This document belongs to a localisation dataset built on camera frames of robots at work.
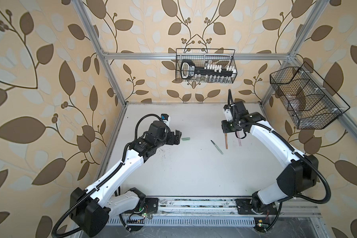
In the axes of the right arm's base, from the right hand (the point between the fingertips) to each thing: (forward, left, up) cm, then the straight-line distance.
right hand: (224, 127), depth 83 cm
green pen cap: (+5, +23, -18) cm, 30 cm away
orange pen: (-5, 0, -4) cm, 7 cm away
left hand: (-4, +28, +4) cm, 29 cm away
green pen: (-2, +2, -19) cm, 19 cm away
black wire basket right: (+2, -40, +16) cm, 44 cm away
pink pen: (+2, -14, -18) cm, 23 cm away
